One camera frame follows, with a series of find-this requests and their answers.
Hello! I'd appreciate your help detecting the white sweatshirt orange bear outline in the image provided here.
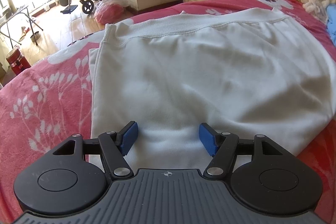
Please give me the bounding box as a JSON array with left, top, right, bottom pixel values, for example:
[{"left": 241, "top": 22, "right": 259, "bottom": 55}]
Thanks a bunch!
[{"left": 89, "top": 8, "right": 335, "bottom": 170}]

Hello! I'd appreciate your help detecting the folding table by window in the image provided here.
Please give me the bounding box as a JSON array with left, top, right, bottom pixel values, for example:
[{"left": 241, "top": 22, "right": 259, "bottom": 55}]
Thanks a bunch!
[{"left": 1, "top": 0, "right": 44, "bottom": 50}]

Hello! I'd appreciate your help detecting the pink bag in plastic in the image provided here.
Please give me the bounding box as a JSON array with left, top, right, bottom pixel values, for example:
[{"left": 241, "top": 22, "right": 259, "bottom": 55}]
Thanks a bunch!
[{"left": 94, "top": 0, "right": 130, "bottom": 25}]

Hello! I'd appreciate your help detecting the blue folded garment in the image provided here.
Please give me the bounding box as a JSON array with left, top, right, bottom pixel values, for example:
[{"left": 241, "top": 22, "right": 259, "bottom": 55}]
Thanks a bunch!
[{"left": 326, "top": 4, "right": 336, "bottom": 46}]

